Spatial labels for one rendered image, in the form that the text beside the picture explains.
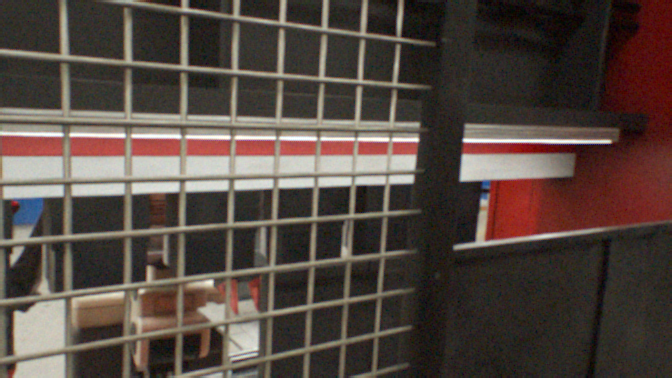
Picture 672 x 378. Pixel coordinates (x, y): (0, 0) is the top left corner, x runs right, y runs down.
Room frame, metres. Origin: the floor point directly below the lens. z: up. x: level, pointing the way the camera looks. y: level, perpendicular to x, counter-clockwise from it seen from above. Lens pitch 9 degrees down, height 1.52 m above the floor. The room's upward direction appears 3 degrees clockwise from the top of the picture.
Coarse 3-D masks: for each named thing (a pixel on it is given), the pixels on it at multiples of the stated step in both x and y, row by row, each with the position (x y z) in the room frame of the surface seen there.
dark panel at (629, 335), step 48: (528, 240) 0.80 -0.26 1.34; (576, 240) 0.86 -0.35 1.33; (624, 240) 0.95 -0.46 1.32; (288, 288) 0.60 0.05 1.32; (336, 288) 0.64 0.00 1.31; (384, 288) 0.67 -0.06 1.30; (480, 288) 0.77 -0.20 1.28; (528, 288) 0.82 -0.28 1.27; (576, 288) 0.89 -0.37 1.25; (624, 288) 0.96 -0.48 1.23; (288, 336) 0.60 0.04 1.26; (336, 336) 0.64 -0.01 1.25; (384, 336) 0.67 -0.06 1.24; (480, 336) 0.77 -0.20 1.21; (528, 336) 0.83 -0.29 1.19; (576, 336) 0.89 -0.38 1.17; (624, 336) 0.97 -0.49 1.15
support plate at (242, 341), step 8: (224, 304) 1.41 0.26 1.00; (240, 304) 1.42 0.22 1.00; (248, 304) 1.42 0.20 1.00; (200, 312) 1.36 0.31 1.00; (208, 312) 1.35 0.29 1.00; (216, 312) 1.35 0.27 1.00; (224, 312) 1.35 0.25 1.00; (232, 312) 1.36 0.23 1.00; (240, 312) 1.36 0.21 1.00; (248, 312) 1.37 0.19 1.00; (208, 320) 1.32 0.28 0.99; (216, 320) 1.30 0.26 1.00; (216, 328) 1.28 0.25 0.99; (232, 328) 1.26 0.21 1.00; (240, 328) 1.26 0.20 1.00; (232, 336) 1.22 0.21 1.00; (240, 336) 1.22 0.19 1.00; (248, 336) 1.23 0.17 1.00; (240, 344) 1.18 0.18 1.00; (248, 344) 1.18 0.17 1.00; (256, 344) 1.18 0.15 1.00
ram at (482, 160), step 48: (48, 144) 0.91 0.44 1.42; (96, 144) 0.94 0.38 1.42; (144, 144) 0.99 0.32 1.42; (192, 144) 1.03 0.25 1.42; (240, 144) 1.08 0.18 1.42; (288, 144) 1.14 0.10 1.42; (336, 144) 1.20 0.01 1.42; (384, 144) 1.27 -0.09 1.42; (480, 144) 1.43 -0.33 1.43; (528, 144) 1.53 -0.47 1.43; (576, 144) 1.64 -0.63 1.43; (48, 192) 0.91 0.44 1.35; (96, 192) 0.94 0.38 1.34; (144, 192) 0.99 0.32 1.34
